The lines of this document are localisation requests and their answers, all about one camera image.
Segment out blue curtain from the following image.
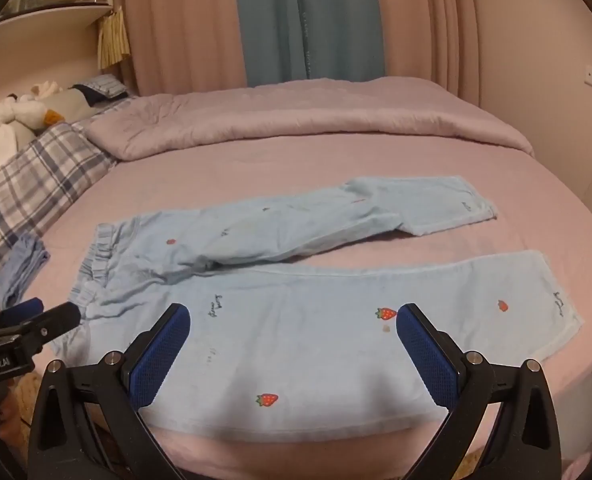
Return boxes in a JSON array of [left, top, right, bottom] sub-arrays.
[[233, 0, 387, 88]]

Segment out white curved shelf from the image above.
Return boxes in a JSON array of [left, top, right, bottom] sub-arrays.
[[0, 0, 115, 63]]

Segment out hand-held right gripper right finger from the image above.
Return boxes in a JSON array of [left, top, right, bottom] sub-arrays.
[[396, 303, 562, 480]]

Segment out yellow fringed cloth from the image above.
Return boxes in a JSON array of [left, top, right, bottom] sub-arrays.
[[98, 6, 132, 69]]

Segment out pink curtain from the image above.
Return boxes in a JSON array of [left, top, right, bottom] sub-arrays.
[[120, 0, 482, 98]]

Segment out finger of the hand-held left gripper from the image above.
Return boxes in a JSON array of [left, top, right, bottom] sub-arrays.
[[18, 302, 83, 357], [0, 297, 45, 335]]

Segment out light blue strawberry print pants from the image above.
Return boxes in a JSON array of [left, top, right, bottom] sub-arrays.
[[51, 175, 585, 443]]

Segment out blue plaid pillow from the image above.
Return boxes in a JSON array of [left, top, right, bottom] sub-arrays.
[[0, 122, 119, 286]]

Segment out folded blue cloth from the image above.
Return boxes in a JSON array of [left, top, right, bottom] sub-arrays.
[[0, 232, 52, 311]]

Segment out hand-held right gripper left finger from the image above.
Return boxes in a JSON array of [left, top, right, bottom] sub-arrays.
[[27, 303, 193, 480]]

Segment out pink quilt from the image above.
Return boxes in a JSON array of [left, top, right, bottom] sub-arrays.
[[85, 77, 535, 162]]

